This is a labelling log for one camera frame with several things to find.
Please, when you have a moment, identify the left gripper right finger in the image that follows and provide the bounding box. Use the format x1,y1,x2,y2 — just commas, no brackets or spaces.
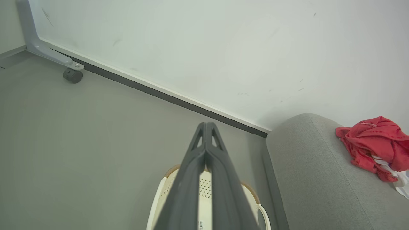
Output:
206,122,260,230

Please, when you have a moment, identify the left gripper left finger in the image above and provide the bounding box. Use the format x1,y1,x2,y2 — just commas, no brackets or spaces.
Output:
153,122,207,230

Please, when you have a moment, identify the red garment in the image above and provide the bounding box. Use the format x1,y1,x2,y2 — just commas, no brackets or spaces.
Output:
335,116,409,183

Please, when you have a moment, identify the cream perforated laundry basket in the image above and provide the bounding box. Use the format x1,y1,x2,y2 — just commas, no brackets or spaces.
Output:
146,164,272,230

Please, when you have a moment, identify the grey fabric sofa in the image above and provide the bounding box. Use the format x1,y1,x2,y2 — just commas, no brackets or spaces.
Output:
261,113,409,230

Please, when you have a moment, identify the black caster wheel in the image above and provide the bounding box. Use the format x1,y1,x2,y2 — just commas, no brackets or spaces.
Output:
63,68,84,84

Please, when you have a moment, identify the white garment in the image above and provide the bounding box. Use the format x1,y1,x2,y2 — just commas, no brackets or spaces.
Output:
372,155,409,200

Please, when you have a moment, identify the grey metal partition leg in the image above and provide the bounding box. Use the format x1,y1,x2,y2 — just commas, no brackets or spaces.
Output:
16,0,85,71

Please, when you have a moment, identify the white black wall baseboard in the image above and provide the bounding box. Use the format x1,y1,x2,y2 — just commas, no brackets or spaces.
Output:
38,37,272,139

